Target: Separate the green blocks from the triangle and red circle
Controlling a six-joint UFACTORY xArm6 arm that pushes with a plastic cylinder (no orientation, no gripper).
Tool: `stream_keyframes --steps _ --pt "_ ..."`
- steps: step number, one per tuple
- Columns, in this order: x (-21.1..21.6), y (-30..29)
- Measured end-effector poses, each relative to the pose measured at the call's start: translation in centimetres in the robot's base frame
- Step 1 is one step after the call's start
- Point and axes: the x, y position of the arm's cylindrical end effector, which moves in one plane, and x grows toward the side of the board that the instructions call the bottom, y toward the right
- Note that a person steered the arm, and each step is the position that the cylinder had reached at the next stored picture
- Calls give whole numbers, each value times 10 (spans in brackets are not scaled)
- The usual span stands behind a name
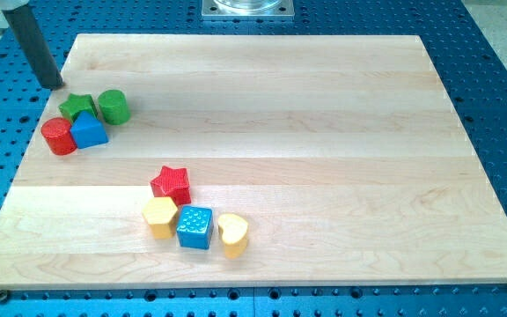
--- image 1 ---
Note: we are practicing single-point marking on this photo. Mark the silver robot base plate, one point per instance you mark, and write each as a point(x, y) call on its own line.
point(222, 9)

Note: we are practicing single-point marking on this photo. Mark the green cylinder block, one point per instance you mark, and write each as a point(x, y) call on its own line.
point(114, 107)

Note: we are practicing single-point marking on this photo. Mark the red cylinder block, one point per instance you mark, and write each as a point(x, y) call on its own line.
point(56, 132)

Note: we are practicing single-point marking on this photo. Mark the left board clamp screw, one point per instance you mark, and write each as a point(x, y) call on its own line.
point(4, 296)

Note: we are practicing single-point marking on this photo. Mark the yellow hexagon block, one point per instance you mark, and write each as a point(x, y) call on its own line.
point(160, 214)

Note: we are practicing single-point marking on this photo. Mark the light wooden board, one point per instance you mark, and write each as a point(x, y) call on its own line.
point(343, 153)

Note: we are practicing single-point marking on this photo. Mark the red star block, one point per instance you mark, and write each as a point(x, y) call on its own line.
point(174, 183)

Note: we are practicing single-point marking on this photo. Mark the yellow heart block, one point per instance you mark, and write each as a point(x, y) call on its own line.
point(233, 232)

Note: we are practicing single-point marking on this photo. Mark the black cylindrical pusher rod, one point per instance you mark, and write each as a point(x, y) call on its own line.
point(23, 24)

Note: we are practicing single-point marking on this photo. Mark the green star block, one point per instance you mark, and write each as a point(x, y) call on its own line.
point(75, 104)

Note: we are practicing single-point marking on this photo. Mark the blue triangle block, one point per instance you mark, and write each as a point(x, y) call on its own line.
point(88, 131)

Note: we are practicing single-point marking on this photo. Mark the blue cube block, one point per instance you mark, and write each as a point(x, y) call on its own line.
point(195, 227)

